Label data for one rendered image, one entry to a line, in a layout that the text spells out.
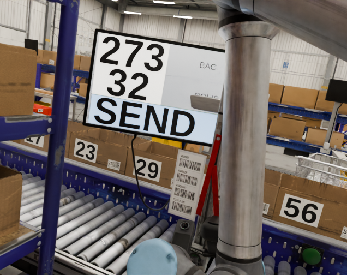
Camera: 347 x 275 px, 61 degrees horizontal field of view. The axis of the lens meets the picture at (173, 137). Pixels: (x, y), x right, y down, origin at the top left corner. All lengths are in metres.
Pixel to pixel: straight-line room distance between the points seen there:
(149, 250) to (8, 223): 0.24
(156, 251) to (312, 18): 0.41
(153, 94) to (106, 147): 0.83
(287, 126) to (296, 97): 0.59
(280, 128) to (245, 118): 5.13
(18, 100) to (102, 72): 0.49
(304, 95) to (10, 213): 5.63
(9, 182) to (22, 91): 0.15
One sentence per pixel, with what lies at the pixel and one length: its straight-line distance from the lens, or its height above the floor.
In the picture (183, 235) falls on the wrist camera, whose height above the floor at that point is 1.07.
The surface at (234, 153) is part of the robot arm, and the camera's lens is 0.57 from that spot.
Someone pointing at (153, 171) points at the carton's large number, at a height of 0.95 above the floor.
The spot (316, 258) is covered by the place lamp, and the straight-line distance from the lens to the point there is 1.46.
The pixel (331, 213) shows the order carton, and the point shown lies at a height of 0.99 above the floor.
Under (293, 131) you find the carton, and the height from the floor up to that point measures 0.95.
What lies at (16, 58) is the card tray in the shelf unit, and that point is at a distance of 0.49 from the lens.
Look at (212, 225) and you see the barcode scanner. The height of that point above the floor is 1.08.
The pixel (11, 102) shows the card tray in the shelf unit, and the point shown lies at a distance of 0.49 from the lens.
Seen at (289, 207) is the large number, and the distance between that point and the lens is 1.46.
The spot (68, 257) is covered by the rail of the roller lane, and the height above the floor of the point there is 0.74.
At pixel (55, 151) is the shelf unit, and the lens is 0.53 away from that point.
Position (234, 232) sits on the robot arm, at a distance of 0.60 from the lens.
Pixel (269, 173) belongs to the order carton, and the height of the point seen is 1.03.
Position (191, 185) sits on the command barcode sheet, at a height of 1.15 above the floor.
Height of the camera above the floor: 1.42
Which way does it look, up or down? 10 degrees down
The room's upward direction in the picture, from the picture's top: 9 degrees clockwise
